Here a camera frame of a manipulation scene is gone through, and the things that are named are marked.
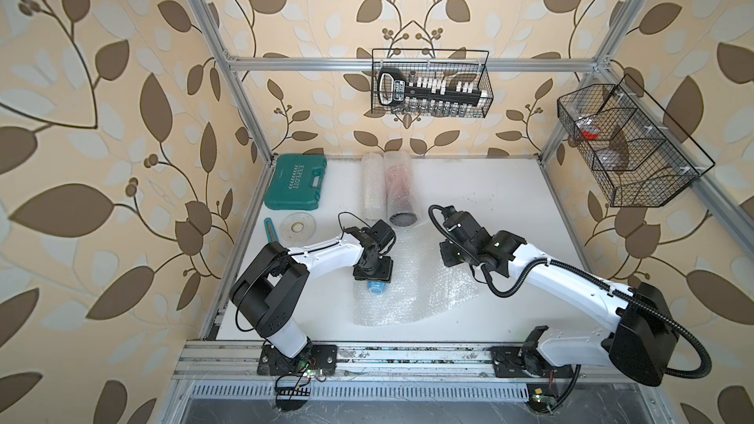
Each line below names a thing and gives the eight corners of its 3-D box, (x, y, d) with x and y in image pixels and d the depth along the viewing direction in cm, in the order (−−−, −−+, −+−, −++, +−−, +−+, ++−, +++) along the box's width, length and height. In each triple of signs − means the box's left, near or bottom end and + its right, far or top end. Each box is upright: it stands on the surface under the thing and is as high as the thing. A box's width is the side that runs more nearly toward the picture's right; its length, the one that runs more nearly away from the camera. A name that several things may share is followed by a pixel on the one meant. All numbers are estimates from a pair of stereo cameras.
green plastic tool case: (265, 210, 106) (260, 202, 102) (281, 160, 123) (278, 151, 119) (317, 210, 106) (314, 202, 102) (327, 160, 123) (325, 151, 119)
